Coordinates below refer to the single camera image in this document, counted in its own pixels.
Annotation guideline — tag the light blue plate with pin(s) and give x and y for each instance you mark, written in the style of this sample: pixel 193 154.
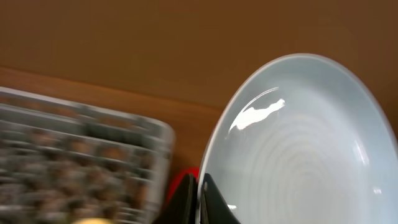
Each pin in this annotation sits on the light blue plate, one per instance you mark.
pixel 304 141

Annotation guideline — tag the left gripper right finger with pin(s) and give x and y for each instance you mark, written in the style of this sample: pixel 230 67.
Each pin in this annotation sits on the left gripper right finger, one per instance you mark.
pixel 213 208

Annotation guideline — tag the yellow plastic cup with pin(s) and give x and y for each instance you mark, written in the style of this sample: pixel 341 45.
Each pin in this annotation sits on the yellow plastic cup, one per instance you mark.
pixel 93 221

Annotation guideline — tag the grey dishwasher rack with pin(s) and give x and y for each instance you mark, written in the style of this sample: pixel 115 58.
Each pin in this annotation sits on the grey dishwasher rack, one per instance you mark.
pixel 63 161

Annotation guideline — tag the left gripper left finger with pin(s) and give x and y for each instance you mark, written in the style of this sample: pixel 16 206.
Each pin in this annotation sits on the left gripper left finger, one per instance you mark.
pixel 181 208

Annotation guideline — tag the red plastic tray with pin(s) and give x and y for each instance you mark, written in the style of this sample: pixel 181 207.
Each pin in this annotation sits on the red plastic tray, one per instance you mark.
pixel 176 180

